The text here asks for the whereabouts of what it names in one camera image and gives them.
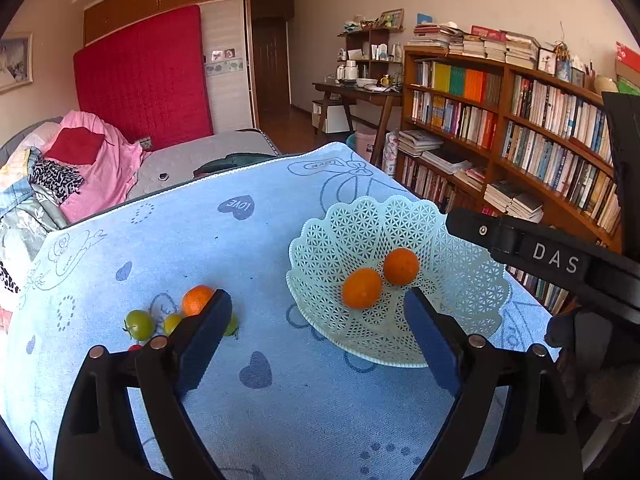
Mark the small picture frame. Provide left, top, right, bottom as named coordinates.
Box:
left=378, top=9, right=405, bottom=30

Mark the pink blanket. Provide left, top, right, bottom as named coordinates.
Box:
left=41, top=110, right=144, bottom=223

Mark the large green tomato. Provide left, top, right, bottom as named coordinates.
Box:
left=124, top=310, right=155, bottom=341

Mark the dark wooden door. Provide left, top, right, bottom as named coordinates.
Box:
left=253, top=18, right=290, bottom=120

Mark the white sliding wardrobe door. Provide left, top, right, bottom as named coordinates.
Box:
left=200, top=0, right=254, bottom=133

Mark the floral blue quilt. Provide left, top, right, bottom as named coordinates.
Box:
left=1, top=148, right=68, bottom=309

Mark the dark wooden desk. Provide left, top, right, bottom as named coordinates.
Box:
left=311, top=81, right=404, bottom=167

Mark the framed picture on bookshelf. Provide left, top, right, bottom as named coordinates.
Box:
left=537, top=48, right=556, bottom=76

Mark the orange mandarin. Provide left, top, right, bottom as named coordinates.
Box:
left=383, top=248, right=420, bottom=286
left=181, top=285, right=215, bottom=316
left=342, top=268, right=383, bottom=310

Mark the grey bed mattress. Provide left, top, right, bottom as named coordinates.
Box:
left=126, top=129, right=280, bottom=202

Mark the small wooden desk shelf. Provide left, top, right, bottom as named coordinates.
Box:
left=338, top=27, right=404, bottom=80

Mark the wooden bookshelf with books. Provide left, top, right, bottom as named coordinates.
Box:
left=394, top=45, right=624, bottom=316

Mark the black white patterned cloth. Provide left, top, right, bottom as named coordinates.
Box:
left=28, top=157, right=85, bottom=205

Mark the white storage box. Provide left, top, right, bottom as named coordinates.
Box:
left=311, top=100, right=350, bottom=134

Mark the framed wedding photo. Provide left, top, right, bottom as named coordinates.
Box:
left=0, top=32, right=32, bottom=93

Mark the pink trash bin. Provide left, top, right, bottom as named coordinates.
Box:
left=354, top=126, right=376, bottom=162

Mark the stack of books on shelf top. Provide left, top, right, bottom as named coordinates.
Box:
left=409, top=22, right=540, bottom=70

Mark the red upright mattress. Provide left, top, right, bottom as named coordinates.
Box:
left=74, top=6, right=214, bottom=150

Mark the white lattice plastic fruit basket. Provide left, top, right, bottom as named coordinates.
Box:
left=286, top=195, right=510, bottom=367

